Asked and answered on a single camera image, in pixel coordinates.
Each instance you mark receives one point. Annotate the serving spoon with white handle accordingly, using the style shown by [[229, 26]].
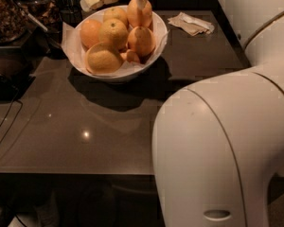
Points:
[[30, 17]]

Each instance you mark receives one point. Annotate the glass jar of nuts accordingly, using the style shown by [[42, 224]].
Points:
[[12, 22]]

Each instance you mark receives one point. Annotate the paper sachets on table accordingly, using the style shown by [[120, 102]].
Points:
[[191, 25]]

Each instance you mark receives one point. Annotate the orange at top back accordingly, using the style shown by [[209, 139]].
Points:
[[137, 16]]

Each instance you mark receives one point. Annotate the orange at right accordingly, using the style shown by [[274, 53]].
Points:
[[141, 40]]

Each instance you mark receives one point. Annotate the white paper bowl liner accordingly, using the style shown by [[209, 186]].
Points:
[[69, 44]]

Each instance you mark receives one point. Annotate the white ceramic bowl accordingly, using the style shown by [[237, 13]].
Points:
[[123, 76]]

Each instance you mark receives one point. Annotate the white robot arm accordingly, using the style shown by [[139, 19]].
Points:
[[217, 143]]

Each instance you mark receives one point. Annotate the black wire holder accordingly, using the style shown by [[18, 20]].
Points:
[[67, 15]]

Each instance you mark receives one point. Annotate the small orange at bottom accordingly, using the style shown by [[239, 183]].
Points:
[[130, 56]]

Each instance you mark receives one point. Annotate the orange at left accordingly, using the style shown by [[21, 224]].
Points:
[[89, 32]]

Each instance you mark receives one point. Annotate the black appliance at left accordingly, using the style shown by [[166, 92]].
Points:
[[15, 71]]

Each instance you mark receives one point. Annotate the large yellow front orange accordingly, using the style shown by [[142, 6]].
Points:
[[103, 58]]

